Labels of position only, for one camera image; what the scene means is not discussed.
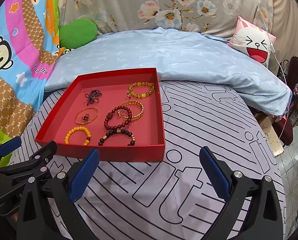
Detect light blue quilt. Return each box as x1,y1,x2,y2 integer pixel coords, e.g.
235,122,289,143
44,27,291,120

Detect amber bead bracelet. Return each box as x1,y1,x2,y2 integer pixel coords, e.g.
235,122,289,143
127,82,156,99

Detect dark wooden chair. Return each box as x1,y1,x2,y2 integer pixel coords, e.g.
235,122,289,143
276,56,298,145

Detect grey striped bed sheet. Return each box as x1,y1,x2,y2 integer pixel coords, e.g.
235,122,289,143
10,79,287,240

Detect dark bead bracelet gold charms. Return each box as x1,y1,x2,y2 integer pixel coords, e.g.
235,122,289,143
98,129,136,147

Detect pink rabbit face cushion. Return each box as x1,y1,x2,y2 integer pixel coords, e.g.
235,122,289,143
228,15,276,68

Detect grey floral cover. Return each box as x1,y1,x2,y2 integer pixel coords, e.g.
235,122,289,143
60,0,274,39

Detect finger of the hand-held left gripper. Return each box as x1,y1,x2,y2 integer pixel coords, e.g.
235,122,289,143
21,140,57,180
0,137,22,173

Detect dark beaded bow ornament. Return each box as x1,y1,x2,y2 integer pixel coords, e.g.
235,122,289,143
84,88,103,105

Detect dark red bead bracelet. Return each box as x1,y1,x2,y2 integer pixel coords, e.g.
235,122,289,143
104,106,132,130

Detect green plush pillow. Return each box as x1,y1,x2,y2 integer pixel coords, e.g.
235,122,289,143
58,18,98,49

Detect wide gold chain-pattern bangle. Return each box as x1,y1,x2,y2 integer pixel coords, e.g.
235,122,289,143
118,100,144,122

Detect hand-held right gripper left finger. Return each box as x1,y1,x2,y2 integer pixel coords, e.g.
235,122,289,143
16,148,100,240

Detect worn white wooden stool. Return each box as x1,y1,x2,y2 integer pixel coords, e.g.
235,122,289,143
255,112,284,157

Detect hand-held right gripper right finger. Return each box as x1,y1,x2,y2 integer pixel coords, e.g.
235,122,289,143
199,146,282,240

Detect monkey cartoon blanket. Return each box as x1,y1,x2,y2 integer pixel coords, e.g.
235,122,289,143
0,0,64,140

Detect thin gold bangle with charm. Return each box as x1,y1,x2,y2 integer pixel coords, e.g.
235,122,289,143
76,107,99,125

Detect red cardboard box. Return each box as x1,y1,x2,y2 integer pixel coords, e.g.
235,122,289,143
35,67,166,162

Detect yellow bead bracelet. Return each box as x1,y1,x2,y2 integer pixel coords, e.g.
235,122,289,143
65,127,91,146

